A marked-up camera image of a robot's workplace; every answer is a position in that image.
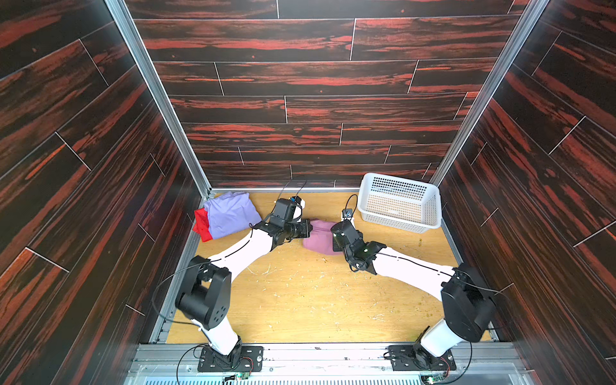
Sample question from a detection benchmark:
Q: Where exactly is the aluminium right corner post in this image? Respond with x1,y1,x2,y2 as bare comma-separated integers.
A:
430,0,550,186

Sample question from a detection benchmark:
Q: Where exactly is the folded red t-shirt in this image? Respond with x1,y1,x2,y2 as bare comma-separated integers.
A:
192,209,213,242

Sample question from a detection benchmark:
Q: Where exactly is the white perforated plastic basket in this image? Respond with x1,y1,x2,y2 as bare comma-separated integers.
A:
358,173,442,234

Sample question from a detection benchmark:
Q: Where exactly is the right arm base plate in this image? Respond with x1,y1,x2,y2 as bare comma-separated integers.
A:
383,343,457,372

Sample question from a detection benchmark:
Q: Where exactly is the folded lavender t-shirt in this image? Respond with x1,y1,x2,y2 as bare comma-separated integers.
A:
204,192,261,240

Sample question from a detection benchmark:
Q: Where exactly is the aluminium front rail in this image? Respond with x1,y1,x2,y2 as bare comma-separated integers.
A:
125,343,537,384

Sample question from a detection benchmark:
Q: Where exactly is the aluminium back floor rail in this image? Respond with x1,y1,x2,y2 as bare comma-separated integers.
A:
211,187,360,194

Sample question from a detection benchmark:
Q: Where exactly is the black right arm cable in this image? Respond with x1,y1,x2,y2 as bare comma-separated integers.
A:
343,193,504,385

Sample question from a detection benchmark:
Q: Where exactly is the aluminium left corner post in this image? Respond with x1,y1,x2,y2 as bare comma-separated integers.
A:
104,0,213,199

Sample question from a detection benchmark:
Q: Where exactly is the magenta t-shirt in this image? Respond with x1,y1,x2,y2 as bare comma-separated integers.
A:
303,219,343,256

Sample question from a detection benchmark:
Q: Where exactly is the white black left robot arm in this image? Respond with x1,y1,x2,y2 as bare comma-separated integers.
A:
175,196,312,367

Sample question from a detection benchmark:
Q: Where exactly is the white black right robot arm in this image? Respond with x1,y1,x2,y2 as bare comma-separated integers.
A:
330,220,496,371

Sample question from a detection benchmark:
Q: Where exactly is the aluminium left floor rail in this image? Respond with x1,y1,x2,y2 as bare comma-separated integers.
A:
148,232,201,344

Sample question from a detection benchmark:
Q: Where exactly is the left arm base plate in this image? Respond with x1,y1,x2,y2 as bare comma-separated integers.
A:
197,345,264,373

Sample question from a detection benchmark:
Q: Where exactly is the aluminium corner post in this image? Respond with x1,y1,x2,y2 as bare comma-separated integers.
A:
430,0,550,186
104,0,213,199

